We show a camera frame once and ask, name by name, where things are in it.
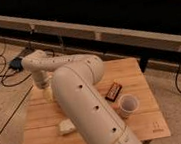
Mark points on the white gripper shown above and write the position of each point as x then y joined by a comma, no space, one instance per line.
43,84

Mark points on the white plastic bottle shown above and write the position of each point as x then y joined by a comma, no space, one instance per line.
48,95

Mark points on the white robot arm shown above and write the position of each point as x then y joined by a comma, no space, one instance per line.
73,79

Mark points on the black power adapter box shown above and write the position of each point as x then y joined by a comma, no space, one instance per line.
16,64

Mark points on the wooden table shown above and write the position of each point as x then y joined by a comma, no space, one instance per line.
146,122

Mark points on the brown snack bar packet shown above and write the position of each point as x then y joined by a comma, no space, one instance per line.
113,92

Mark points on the white paper cup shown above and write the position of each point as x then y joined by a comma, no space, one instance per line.
127,104

